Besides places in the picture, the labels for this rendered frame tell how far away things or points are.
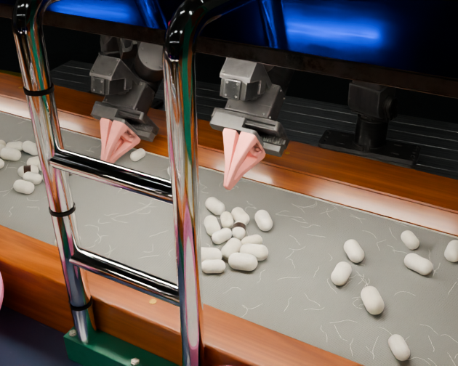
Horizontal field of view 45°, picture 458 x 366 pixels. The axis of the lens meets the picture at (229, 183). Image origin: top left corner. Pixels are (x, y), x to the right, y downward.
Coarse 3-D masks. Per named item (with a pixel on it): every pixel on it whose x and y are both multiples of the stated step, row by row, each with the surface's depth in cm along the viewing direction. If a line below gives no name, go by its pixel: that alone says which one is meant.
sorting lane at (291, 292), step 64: (0, 128) 107; (0, 192) 88; (128, 192) 88; (256, 192) 88; (128, 256) 75; (320, 256) 75; (384, 256) 75; (256, 320) 65; (320, 320) 65; (384, 320) 65; (448, 320) 65
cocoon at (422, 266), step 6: (408, 258) 72; (414, 258) 71; (420, 258) 71; (408, 264) 72; (414, 264) 71; (420, 264) 71; (426, 264) 70; (432, 264) 71; (414, 270) 71; (420, 270) 71; (426, 270) 70; (432, 270) 71
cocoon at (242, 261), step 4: (232, 256) 72; (236, 256) 71; (240, 256) 71; (244, 256) 71; (248, 256) 71; (252, 256) 71; (228, 260) 72; (232, 260) 71; (236, 260) 71; (240, 260) 71; (244, 260) 71; (248, 260) 71; (252, 260) 71; (256, 260) 71; (232, 264) 71; (236, 264) 71; (240, 264) 71; (244, 264) 71; (248, 264) 71; (252, 264) 71; (256, 264) 71; (236, 268) 72; (240, 268) 71; (244, 268) 71; (248, 268) 71; (252, 268) 71
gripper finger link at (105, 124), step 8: (104, 120) 91; (104, 128) 91; (136, 128) 94; (144, 128) 93; (152, 128) 93; (104, 136) 91; (144, 136) 93; (152, 136) 94; (104, 144) 91; (120, 144) 95; (104, 152) 91; (112, 152) 93
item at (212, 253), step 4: (204, 248) 73; (208, 248) 73; (212, 248) 73; (216, 248) 73; (204, 252) 72; (208, 252) 72; (212, 252) 72; (216, 252) 72; (220, 252) 73; (204, 256) 72; (208, 256) 72; (212, 256) 72; (216, 256) 72; (220, 256) 73; (204, 260) 72
